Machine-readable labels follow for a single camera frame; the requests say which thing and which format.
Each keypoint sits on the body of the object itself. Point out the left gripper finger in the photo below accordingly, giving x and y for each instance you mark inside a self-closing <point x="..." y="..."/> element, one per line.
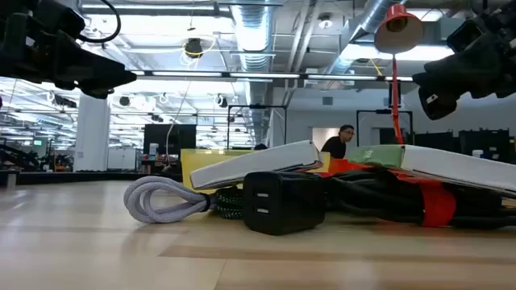
<point x="96" y="93"/>
<point x="92" y="72"/>

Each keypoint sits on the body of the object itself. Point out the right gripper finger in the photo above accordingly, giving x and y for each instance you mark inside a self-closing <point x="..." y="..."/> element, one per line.
<point x="437" y="108"/>
<point x="447" y="74"/>

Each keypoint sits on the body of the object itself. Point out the white product box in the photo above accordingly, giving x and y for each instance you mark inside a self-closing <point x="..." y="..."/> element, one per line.
<point x="258" y="163"/>
<point x="451" y="165"/>

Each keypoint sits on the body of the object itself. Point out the red plastic bin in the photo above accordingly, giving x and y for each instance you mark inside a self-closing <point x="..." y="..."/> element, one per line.
<point x="342" y="165"/>

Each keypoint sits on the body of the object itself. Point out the yellow plastic bin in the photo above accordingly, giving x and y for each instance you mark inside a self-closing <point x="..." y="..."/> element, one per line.
<point x="201" y="165"/>

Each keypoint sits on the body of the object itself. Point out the white pillar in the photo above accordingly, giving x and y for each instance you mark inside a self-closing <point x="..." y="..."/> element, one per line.
<point x="92" y="133"/>

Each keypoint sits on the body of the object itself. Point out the black storage cases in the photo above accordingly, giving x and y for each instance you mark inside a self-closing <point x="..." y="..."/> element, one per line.
<point x="483" y="143"/>

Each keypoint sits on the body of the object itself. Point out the red desk lamp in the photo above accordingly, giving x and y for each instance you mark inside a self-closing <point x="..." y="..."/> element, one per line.
<point x="397" y="28"/>

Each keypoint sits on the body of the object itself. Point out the black cabinet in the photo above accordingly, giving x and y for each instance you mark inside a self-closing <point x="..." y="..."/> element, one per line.
<point x="177" y="137"/>

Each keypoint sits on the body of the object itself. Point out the person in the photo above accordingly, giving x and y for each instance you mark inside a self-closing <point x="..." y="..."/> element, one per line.
<point x="336" y="147"/>

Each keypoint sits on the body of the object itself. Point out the overhead light bar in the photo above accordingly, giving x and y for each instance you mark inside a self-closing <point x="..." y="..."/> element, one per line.
<point x="302" y="76"/>

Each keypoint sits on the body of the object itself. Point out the black metal frame stand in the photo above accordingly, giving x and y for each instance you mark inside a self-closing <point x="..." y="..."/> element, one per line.
<point x="258" y="106"/>
<point x="379" y="111"/>

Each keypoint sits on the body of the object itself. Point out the silver ventilation duct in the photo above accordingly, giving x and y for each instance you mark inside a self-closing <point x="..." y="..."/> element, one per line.
<point x="253" y="28"/>
<point x="375" y="16"/>

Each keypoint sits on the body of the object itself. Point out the black dome camera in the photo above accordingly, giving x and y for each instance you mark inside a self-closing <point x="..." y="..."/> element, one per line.
<point x="193" y="47"/>

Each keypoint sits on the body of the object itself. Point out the black USB wall charger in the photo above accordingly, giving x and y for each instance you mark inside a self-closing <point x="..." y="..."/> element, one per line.
<point x="282" y="201"/>

